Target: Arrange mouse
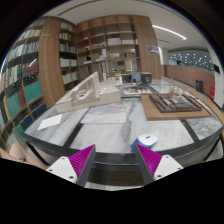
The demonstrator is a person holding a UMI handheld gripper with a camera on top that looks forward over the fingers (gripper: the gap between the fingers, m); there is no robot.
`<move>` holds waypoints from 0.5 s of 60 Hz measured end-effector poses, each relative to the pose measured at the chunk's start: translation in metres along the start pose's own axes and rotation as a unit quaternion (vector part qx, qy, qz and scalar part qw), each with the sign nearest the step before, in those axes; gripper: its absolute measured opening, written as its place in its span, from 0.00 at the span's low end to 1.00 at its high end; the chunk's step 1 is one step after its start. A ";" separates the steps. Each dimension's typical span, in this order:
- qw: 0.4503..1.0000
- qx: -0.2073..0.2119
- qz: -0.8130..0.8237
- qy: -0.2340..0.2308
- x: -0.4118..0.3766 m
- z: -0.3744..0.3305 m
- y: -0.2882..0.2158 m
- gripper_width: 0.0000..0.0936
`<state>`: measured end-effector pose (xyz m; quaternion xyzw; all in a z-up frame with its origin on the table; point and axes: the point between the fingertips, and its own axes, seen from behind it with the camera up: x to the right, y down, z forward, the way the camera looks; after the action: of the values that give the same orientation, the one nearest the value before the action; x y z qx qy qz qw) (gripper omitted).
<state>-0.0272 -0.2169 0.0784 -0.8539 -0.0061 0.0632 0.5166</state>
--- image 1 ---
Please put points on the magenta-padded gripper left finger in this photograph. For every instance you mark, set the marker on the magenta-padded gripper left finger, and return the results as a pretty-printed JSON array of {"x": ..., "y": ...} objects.
[{"x": 63, "y": 168}]

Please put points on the blue and white computer mouse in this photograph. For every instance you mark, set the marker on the blue and white computer mouse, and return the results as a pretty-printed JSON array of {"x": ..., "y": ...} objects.
[{"x": 146, "y": 140}]

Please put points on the flat white site model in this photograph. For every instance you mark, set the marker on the flat white site model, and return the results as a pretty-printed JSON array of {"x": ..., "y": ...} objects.
[{"x": 136, "y": 90}]

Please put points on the long ceiling light strip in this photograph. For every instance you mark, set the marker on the long ceiling light strip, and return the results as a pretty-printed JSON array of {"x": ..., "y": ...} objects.
[{"x": 170, "y": 31}]

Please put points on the wooden shelf unit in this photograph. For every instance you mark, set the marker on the wooden shelf unit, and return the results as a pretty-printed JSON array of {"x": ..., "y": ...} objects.
[{"x": 113, "y": 43}]

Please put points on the white stepped architectural model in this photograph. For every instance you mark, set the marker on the white stepped architectural model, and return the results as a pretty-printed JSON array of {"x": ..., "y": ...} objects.
[{"x": 100, "y": 96}]

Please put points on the pastel printed mouse pad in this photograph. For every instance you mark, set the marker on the pastel printed mouse pad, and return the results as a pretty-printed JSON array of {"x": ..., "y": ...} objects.
[{"x": 105, "y": 115}]

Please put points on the book shelf unit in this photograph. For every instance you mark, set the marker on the book shelf unit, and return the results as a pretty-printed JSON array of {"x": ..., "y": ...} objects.
[{"x": 23, "y": 76}]

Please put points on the white paper sheet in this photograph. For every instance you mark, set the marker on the white paper sheet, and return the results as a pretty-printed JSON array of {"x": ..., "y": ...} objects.
[{"x": 50, "y": 121}]

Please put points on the wall poster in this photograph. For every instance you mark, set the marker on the wall poster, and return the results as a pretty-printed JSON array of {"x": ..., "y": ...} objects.
[{"x": 153, "y": 49}]

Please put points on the group of small ceiling lights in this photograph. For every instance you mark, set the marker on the group of small ceiling lights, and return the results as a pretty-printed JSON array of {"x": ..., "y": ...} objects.
[{"x": 191, "y": 59}]

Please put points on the clear model with wooden sticks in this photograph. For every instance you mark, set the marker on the clear model with wooden sticks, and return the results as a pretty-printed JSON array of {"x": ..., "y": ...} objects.
[{"x": 166, "y": 87}]

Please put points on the brown model on wooden board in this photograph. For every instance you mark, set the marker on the brown model on wooden board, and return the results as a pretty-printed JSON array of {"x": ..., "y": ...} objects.
[{"x": 173, "y": 104}]

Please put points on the red sign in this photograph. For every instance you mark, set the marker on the red sign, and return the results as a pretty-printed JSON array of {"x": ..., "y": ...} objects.
[{"x": 212, "y": 93}]

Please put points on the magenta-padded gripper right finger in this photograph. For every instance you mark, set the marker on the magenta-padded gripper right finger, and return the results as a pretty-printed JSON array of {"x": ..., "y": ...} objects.
[{"x": 166, "y": 165}]

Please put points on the dark grey building model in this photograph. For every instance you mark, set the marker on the dark grey building model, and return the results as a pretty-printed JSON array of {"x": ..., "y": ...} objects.
[{"x": 136, "y": 77}]

